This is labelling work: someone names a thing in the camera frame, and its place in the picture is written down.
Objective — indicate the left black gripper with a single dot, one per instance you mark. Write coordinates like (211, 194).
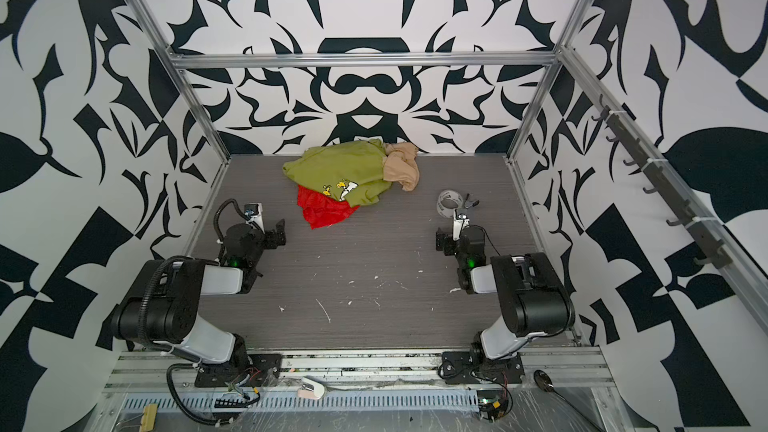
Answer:
(272, 242)

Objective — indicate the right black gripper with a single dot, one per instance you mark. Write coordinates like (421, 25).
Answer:
(447, 239)

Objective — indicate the red cloth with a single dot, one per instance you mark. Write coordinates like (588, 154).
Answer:
(320, 211)

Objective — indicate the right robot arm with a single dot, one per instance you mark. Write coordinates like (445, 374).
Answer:
(532, 298)

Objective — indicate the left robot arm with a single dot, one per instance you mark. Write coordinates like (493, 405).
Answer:
(161, 309)

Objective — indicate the beige cloth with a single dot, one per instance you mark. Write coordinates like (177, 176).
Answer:
(400, 165)

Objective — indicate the green printed cloth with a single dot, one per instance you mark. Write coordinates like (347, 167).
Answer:
(349, 172)

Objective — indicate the small black clip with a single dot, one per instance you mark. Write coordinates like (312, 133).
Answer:
(470, 201)

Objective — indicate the clear tape roll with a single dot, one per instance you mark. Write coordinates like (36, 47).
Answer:
(449, 202)

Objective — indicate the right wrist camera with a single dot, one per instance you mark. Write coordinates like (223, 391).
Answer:
(459, 222)

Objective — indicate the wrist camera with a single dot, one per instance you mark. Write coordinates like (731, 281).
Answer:
(253, 214)
(459, 222)

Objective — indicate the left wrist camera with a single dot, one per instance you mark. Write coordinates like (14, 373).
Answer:
(253, 214)

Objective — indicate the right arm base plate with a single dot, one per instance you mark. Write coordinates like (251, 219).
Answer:
(462, 367)

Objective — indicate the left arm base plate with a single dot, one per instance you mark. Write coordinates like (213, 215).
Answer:
(257, 370)

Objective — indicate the white perforated cable tray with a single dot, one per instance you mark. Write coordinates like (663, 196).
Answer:
(335, 401)

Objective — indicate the black wall hook rack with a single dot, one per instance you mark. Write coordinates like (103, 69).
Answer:
(666, 183)

